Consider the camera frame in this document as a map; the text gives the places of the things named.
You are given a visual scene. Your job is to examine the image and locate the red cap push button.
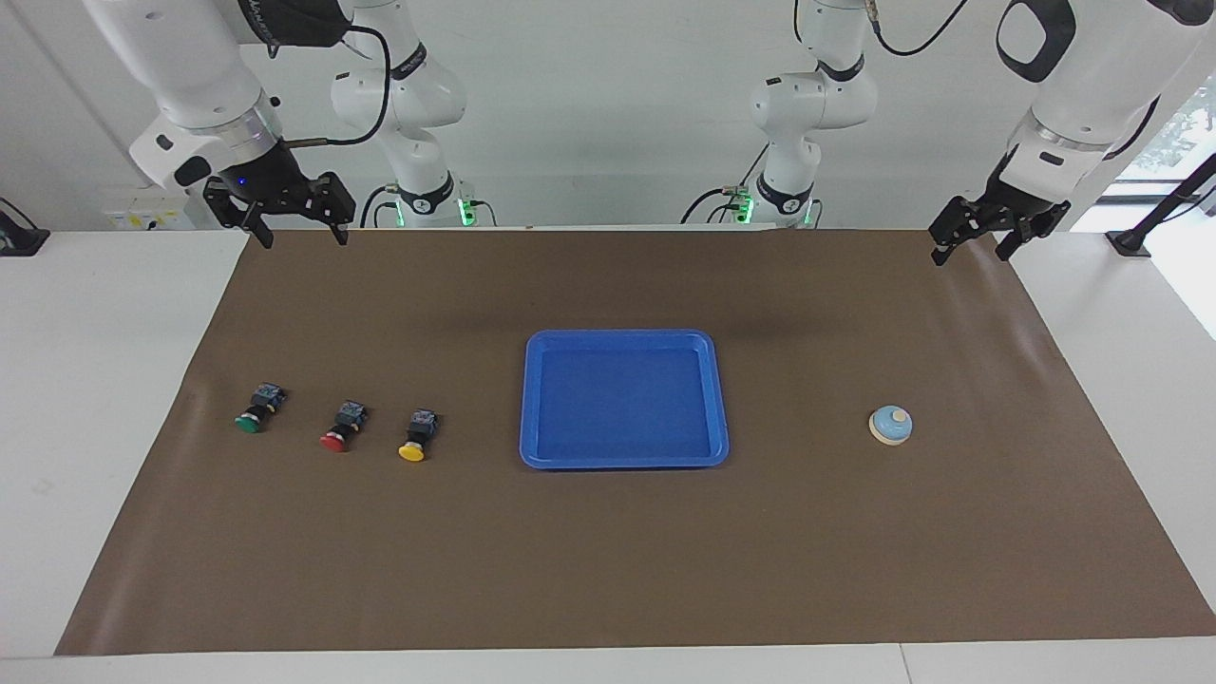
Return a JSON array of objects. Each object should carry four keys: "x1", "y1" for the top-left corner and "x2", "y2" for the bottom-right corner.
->
[{"x1": 320, "y1": 400, "x2": 370, "y2": 453}]

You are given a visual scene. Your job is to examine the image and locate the yellow cap push button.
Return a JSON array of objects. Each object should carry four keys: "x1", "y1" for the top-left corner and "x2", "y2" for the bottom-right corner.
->
[{"x1": 398, "y1": 408, "x2": 439, "y2": 464}]

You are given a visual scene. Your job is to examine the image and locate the window with green foliage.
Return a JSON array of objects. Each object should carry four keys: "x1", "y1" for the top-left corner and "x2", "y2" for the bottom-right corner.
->
[{"x1": 1119, "y1": 76, "x2": 1216, "y2": 191}]

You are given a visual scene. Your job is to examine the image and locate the white wall socket box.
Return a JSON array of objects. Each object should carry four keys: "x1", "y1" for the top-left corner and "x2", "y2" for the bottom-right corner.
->
[{"x1": 99, "y1": 185, "x2": 197, "y2": 232}]

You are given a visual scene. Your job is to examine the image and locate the black right base cables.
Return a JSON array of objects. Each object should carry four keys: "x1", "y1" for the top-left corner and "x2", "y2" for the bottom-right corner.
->
[{"x1": 358, "y1": 182, "x2": 497, "y2": 230}]

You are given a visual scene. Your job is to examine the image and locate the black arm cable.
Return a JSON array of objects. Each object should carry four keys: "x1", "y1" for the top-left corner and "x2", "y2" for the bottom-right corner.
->
[
  {"x1": 868, "y1": 0, "x2": 975, "y2": 59},
  {"x1": 274, "y1": 24, "x2": 393, "y2": 149}
]

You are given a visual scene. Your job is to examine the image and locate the black left base cables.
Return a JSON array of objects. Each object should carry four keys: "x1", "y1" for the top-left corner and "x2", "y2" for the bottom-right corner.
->
[{"x1": 680, "y1": 142, "x2": 771, "y2": 227}]

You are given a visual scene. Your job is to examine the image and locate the light blue service bell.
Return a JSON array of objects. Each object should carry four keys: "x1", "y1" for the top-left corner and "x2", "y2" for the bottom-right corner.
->
[{"x1": 868, "y1": 405, "x2": 914, "y2": 447}]

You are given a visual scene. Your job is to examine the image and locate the green cap push button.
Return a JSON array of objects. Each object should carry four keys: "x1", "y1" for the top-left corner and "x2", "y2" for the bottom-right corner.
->
[{"x1": 234, "y1": 383, "x2": 289, "y2": 435}]

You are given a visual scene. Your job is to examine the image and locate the blue plastic tray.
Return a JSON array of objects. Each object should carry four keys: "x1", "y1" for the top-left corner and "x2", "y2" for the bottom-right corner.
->
[{"x1": 519, "y1": 329, "x2": 731, "y2": 471}]

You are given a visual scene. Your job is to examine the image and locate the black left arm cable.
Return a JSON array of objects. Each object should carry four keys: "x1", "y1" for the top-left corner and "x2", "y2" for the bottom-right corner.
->
[{"x1": 868, "y1": 0, "x2": 975, "y2": 59}]

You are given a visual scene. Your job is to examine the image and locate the black camera stand base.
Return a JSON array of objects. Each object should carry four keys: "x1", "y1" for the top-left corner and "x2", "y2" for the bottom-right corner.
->
[
  {"x1": 1106, "y1": 152, "x2": 1216, "y2": 258},
  {"x1": 0, "y1": 197, "x2": 51, "y2": 257}
]

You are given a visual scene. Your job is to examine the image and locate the black base cables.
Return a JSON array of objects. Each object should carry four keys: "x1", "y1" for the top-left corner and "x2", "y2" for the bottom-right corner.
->
[
  {"x1": 680, "y1": 142, "x2": 771, "y2": 227},
  {"x1": 358, "y1": 182, "x2": 497, "y2": 230}
]

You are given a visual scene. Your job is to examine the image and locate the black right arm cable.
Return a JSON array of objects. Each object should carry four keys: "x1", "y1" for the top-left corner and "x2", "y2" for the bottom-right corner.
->
[{"x1": 274, "y1": 24, "x2": 393, "y2": 149}]

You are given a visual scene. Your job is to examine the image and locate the brown table mat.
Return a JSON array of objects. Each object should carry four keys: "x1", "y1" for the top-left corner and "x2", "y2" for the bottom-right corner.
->
[{"x1": 54, "y1": 228, "x2": 1216, "y2": 656}]

